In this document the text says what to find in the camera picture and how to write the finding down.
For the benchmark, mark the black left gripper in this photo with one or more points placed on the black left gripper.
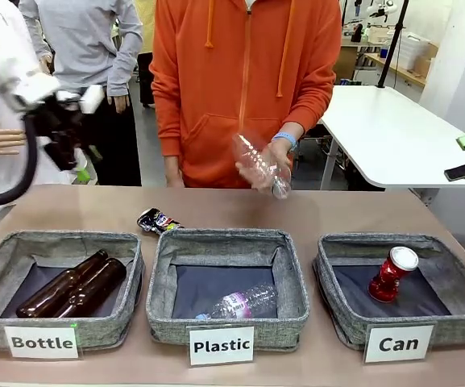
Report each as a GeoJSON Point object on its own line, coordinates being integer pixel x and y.
{"type": "Point", "coordinates": [63, 135]}

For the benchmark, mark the brown glass bottle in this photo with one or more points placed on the brown glass bottle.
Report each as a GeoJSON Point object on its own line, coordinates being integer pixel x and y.
{"type": "Point", "coordinates": [103, 282]}
{"type": "Point", "coordinates": [51, 290]}

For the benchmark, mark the crushed red can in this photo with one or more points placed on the crushed red can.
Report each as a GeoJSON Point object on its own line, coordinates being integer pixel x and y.
{"type": "Point", "coordinates": [389, 278]}

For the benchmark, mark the clear crushed plastic bottle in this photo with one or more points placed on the clear crushed plastic bottle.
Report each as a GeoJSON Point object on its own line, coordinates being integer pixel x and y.
{"type": "Point", "coordinates": [256, 161]}

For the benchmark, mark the plastic bottle with purple label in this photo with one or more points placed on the plastic bottle with purple label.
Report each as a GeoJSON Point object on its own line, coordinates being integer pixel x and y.
{"type": "Point", "coordinates": [244, 302]}

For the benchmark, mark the orange-sleeved left forearm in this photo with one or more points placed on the orange-sleeved left forearm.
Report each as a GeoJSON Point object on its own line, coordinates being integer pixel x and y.
{"type": "Point", "coordinates": [312, 113]}

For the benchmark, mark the orange-sleeved right forearm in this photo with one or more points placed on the orange-sleeved right forearm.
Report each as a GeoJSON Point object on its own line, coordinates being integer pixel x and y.
{"type": "Point", "coordinates": [171, 137]}

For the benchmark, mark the crushed dark blue can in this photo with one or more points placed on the crushed dark blue can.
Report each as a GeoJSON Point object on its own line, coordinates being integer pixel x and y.
{"type": "Point", "coordinates": [157, 221]}

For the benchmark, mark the grey fabric basket, plastic label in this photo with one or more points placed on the grey fabric basket, plastic label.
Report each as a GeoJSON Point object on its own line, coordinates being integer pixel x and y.
{"type": "Point", "coordinates": [224, 242]}

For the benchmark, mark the grey fabric basket, bottle label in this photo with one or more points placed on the grey fabric basket, bottle label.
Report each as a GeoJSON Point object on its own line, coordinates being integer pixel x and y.
{"type": "Point", "coordinates": [107, 326]}

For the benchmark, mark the grey fabric basket, can label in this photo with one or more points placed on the grey fabric basket, can label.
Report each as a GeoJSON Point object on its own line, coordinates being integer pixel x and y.
{"type": "Point", "coordinates": [337, 298]}

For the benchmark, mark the white Can label sign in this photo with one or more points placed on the white Can label sign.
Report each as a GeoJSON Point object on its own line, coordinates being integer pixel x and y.
{"type": "Point", "coordinates": [398, 343]}

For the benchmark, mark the grey person's left hand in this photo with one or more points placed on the grey person's left hand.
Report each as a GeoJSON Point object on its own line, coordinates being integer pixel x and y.
{"type": "Point", "coordinates": [121, 103]}

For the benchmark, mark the orange person's right hand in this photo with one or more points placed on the orange person's right hand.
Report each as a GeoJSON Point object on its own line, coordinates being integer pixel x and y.
{"type": "Point", "coordinates": [174, 173]}

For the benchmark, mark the grey person's right hand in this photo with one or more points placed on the grey person's right hand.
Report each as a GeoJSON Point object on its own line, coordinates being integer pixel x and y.
{"type": "Point", "coordinates": [46, 63]}

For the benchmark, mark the orange person's left hand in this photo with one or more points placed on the orange person's left hand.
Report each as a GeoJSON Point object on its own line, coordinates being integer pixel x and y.
{"type": "Point", "coordinates": [279, 152]}

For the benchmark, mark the white background table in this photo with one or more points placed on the white background table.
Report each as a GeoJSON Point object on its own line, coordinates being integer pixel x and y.
{"type": "Point", "coordinates": [397, 133]}

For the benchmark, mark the cardboard box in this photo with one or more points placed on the cardboard box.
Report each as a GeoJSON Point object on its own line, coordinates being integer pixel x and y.
{"type": "Point", "coordinates": [428, 60]}

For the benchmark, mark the light wooden workbench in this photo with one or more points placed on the light wooden workbench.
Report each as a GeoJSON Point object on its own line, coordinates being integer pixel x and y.
{"type": "Point", "coordinates": [401, 72]}

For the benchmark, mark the white plastic storage crate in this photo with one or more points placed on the white plastic storage crate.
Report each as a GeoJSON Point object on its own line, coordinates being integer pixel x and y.
{"type": "Point", "coordinates": [413, 50]}

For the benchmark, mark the person in grey shirt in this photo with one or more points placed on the person in grey shirt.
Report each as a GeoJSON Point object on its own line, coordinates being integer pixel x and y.
{"type": "Point", "coordinates": [87, 48]}

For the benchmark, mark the black tripod pole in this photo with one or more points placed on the black tripod pole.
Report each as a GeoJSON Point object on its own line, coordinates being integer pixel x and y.
{"type": "Point", "coordinates": [393, 40]}

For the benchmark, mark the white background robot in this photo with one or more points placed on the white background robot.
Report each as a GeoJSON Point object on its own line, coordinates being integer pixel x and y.
{"type": "Point", "coordinates": [386, 5]}

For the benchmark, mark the person in orange hoodie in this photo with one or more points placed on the person in orange hoodie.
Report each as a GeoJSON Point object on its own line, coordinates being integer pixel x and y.
{"type": "Point", "coordinates": [240, 80]}

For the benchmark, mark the light blue wristband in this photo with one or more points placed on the light blue wristband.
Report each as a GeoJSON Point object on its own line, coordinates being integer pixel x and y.
{"type": "Point", "coordinates": [286, 139]}

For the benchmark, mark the white Bottle label sign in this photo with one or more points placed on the white Bottle label sign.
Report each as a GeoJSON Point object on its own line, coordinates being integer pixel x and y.
{"type": "Point", "coordinates": [40, 342]}

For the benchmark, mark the white Plastic label sign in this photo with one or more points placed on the white Plastic label sign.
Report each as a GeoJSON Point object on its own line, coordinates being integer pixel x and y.
{"type": "Point", "coordinates": [221, 345]}

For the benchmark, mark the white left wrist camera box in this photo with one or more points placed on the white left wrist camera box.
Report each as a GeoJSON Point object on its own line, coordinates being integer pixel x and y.
{"type": "Point", "coordinates": [92, 98]}

